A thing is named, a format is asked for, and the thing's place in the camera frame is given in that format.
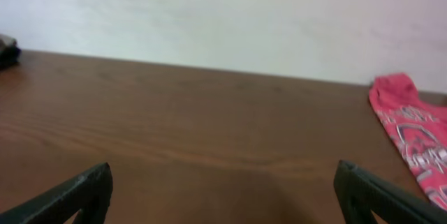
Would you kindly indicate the red printed t-shirt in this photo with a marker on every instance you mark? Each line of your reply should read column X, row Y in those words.
column 417, row 129

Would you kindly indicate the black folded garment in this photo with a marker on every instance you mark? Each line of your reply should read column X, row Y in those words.
column 10, row 52

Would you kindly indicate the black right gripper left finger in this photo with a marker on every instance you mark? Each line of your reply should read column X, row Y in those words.
column 86, row 197

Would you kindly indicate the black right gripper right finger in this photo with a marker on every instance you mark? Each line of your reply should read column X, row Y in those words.
column 362, row 196

